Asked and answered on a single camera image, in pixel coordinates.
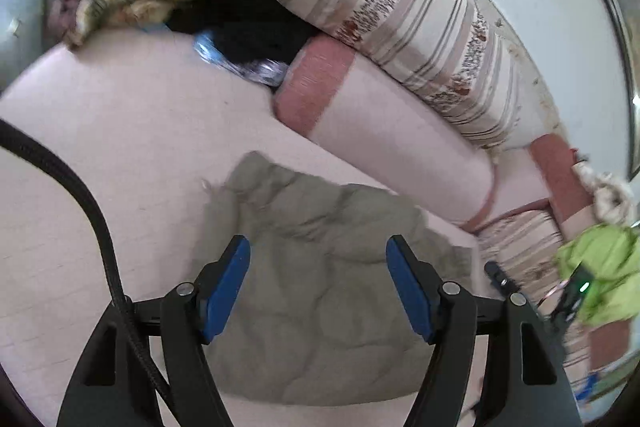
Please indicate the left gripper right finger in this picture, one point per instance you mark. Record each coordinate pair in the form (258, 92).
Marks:
(524, 383)

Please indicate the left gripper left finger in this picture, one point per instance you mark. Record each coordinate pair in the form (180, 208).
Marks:
(109, 386)

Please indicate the olive quilted hooded jacket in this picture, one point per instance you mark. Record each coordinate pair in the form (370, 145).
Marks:
(318, 320)

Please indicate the black clothing pile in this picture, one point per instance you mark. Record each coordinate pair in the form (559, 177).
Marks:
(245, 30)

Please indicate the striped floral quilt right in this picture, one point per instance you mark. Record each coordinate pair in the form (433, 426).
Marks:
(524, 246)

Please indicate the striped floral quilt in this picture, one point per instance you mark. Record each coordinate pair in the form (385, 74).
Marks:
(446, 52)
(524, 246)

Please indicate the lime green jacket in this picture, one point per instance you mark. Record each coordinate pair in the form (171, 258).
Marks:
(611, 254)

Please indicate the cream crumpled cloth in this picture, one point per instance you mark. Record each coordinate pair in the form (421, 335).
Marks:
(613, 199)

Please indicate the pink rolled quilt back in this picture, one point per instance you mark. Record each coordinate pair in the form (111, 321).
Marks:
(341, 101)

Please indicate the pink quilted bed cover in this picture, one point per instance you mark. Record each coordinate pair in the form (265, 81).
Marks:
(151, 129)

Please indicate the stained glass window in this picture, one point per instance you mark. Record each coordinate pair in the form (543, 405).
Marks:
(24, 36)

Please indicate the striped floral quilt back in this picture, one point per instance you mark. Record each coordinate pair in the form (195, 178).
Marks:
(446, 52)

